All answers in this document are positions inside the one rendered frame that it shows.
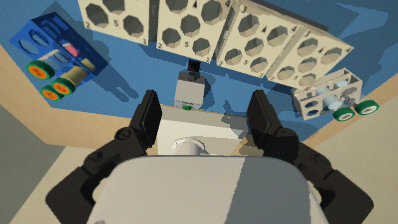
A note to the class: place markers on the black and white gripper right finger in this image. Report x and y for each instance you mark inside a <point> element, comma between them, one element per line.
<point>342,201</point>

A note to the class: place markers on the green-capped sample tube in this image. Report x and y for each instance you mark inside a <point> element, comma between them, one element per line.
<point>67,84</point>
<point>46,66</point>

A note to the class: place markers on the blue flat mat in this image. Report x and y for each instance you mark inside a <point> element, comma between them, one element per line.
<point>370,26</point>

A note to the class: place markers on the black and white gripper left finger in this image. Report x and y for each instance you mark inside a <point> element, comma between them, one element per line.
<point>71,200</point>

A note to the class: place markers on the blue tube rack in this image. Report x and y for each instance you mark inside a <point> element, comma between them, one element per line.
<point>63,35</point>

